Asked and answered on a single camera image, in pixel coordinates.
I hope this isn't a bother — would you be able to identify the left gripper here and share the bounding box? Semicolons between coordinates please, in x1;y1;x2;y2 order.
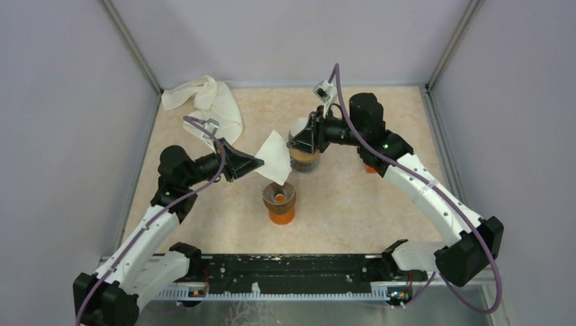
183;137;264;187

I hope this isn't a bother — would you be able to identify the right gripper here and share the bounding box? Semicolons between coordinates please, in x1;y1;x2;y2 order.
287;105;365;154

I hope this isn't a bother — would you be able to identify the light wooden dripper ring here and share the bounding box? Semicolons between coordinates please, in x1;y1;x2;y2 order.
289;150;321;166

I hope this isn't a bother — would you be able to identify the dark wooden ring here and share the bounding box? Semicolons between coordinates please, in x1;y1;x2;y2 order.
262;196;297;216

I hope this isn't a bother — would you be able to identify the white paper coffee filter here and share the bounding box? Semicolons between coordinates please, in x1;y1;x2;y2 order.
289;117;308;139

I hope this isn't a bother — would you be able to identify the orange glass flask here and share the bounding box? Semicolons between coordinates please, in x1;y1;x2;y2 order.
268;208;295;225

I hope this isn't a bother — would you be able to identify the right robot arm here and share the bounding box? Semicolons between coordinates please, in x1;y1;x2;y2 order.
287;92;504;287

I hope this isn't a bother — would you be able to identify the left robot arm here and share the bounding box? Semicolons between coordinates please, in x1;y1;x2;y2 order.
73;139;264;325

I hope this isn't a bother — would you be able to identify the white cloth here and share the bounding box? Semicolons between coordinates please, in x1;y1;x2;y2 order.
162;75;244;144

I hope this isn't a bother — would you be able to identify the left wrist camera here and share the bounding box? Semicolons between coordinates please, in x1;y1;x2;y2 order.
200;118;219;140

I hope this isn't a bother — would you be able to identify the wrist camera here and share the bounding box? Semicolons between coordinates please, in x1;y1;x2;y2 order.
313;79;338;107
200;118;219;140

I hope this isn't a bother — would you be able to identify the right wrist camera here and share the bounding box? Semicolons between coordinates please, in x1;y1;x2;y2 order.
313;79;338;107

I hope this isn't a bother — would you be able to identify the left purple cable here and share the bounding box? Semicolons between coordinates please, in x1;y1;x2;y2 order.
74;115;227;326

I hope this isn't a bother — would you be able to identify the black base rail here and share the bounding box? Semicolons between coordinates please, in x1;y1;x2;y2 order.
179;254;409;294

